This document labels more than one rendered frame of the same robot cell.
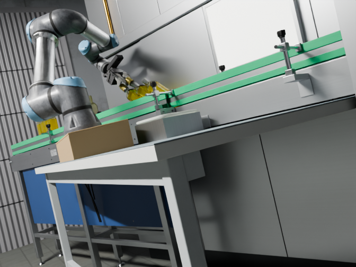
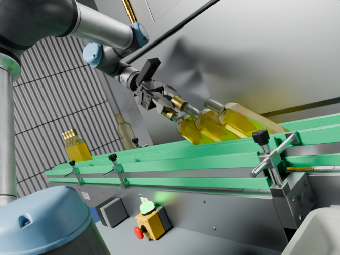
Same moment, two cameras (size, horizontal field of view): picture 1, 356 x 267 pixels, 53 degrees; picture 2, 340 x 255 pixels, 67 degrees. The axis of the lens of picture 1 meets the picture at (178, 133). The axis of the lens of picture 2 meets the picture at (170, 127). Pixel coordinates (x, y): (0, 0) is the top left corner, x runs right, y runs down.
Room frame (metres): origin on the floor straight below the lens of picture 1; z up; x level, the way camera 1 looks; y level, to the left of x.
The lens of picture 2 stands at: (1.15, 0.15, 1.12)
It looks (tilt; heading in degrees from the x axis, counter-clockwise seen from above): 6 degrees down; 7
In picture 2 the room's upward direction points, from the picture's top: 22 degrees counter-clockwise
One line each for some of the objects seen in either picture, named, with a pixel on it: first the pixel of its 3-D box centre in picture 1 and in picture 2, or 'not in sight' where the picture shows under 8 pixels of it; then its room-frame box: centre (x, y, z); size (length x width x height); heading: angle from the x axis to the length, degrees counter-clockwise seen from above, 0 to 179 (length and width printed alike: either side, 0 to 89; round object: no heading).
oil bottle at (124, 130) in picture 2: (93, 114); (127, 137); (2.42, 0.53, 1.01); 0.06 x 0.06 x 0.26; 48
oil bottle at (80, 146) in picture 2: (52, 125); (82, 150); (2.62, 0.88, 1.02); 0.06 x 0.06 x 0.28; 46
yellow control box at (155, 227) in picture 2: not in sight; (152, 222); (1.88, 0.40, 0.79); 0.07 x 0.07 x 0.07; 46
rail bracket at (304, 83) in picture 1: (291, 64); not in sight; (1.18, -0.42, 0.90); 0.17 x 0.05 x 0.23; 136
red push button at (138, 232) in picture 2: not in sight; (140, 230); (1.85, 0.43, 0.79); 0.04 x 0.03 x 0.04; 46
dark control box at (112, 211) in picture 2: not in sight; (111, 212); (2.08, 0.60, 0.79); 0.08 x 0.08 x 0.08; 46
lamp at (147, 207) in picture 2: not in sight; (146, 207); (1.88, 0.39, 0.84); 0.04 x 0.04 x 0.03
